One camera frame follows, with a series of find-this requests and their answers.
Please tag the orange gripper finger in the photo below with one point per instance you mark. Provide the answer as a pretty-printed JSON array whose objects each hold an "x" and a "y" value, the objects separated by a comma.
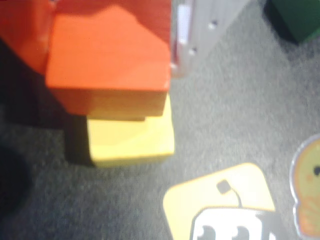
[{"x": 25, "y": 32}]

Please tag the orange wooden cube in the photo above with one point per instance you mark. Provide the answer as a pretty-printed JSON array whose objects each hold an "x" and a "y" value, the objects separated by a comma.
[{"x": 107, "y": 57}]

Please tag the green wooden cube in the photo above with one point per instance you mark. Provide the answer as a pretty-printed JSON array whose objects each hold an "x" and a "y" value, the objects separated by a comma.
[{"x": 297, "y": 17}]

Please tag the black fabric desk mat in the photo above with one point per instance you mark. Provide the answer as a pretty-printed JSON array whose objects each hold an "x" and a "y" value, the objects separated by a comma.
[{"x": 225, "y": 120}]

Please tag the hugging face emoji sticker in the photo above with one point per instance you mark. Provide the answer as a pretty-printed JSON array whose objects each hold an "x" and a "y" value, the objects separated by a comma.
[{"x": 308, "y": 185}]

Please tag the yellow wooden cube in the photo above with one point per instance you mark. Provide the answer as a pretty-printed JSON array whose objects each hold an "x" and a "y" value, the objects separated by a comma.
[{"x": 132, "y": 142}]

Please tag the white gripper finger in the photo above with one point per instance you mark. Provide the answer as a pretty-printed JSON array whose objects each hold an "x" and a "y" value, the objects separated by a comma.
[{"x": 200, "y": 30}]

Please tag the yellow robot face sticker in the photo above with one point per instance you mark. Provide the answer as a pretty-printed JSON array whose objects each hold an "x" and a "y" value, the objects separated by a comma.
[{"x": 220, "y": 207}]

